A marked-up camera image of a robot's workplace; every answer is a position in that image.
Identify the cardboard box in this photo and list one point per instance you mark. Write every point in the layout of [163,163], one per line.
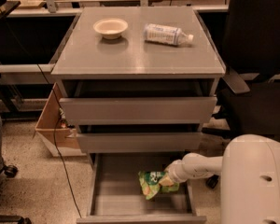
[56,135]

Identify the grey middle drawer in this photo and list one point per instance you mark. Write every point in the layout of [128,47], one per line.
[138,138]

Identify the grey bottom drawer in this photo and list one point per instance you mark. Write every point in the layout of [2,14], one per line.
[116,196]

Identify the green rice chip bag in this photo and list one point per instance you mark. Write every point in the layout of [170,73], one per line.
[149,182]

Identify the white paper bowl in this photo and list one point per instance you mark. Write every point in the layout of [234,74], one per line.
[111,28]

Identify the grey drawer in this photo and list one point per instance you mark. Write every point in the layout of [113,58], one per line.
[135,101]
[116,196]
[138,138]

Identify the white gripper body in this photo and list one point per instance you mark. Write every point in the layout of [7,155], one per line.
[176,171]

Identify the black office chair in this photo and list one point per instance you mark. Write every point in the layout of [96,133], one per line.
[248,95]

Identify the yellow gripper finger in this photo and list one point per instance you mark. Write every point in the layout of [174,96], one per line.
[166,181]

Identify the grey drawer cabinet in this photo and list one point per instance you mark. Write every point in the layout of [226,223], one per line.
[87,55]

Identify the clear plastic water bottle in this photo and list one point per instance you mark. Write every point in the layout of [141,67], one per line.
[167,35]

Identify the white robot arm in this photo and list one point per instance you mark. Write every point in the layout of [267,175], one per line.
[249,173]

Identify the black chair caster left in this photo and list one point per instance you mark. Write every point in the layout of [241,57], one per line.
[10,171]

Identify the grey top drawer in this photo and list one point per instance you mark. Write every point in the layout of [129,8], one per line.
[135,101]

